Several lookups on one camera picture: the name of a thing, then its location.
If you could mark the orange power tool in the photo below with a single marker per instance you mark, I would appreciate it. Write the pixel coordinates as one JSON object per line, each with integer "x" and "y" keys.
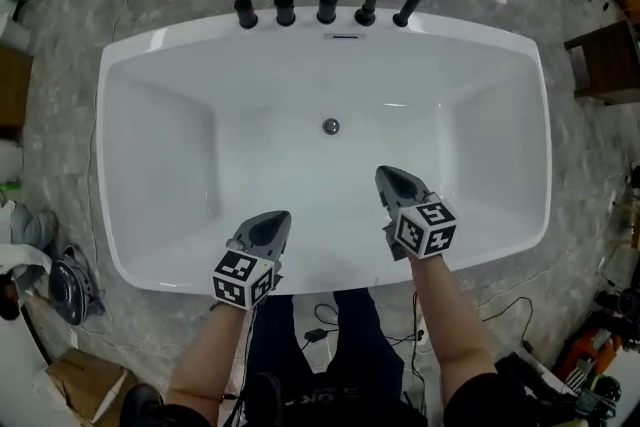
{"x": 590, "y": 350}

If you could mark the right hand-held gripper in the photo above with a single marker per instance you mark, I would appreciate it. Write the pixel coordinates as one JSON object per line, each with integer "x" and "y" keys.
{"x": 425, "y": 230}

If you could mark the black faucet knob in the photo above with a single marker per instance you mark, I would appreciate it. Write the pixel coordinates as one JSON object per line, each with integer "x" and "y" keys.
{"x": 285, "y": 10}
{"x": 245, "y": 12}
{"x": 327, "y": 8}

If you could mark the person's right forearm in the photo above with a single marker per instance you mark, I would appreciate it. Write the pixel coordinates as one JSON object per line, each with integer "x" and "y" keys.
{"x": 450, "y": 325}

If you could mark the black hand shower wand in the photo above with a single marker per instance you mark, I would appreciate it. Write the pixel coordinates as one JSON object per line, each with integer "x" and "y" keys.
{"x": 412, "y": 0}

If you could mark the person's left forearm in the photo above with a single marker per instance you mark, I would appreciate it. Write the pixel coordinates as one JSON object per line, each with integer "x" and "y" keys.
{"x": 205, "y": 360}

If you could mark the flat cardboard box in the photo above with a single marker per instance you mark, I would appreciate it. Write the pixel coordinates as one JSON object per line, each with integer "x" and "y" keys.
{"x": 80, "y": 380}

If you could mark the black power adapter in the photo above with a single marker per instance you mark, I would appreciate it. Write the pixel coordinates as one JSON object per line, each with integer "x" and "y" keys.
{"x": 315, "y": 335}

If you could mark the grey equipment backpack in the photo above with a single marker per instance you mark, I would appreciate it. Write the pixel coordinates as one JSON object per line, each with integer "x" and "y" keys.
{"x": 70, "y": 282}

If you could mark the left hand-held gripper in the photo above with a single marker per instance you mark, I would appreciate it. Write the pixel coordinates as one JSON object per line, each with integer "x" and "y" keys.
{"x": 242, "y": 280}

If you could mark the person's black printed t-shirt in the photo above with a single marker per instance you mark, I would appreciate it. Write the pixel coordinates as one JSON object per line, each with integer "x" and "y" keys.
{"x": 480, "y": 400}

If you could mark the dark wooden desk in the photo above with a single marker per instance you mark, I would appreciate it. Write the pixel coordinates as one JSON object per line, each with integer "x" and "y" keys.
{"x": 612, "y": 60}

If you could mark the white bathtub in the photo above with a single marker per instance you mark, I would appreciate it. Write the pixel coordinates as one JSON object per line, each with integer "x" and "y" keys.
{"x": 300, "y": 80}

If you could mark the large cardboard box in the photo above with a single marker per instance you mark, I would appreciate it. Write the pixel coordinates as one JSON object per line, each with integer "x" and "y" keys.
{"x": 12, "y": 87}

